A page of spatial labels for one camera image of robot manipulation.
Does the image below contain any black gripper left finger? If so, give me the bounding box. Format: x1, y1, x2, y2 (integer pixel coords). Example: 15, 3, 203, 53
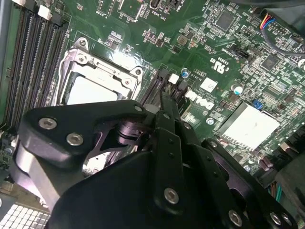
9, 92, 186, 212

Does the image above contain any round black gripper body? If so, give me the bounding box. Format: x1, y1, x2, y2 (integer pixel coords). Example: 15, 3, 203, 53
49, 151, 222, 229

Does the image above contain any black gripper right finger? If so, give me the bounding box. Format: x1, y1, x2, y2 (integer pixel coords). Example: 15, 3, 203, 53
173, 101, 300, 229

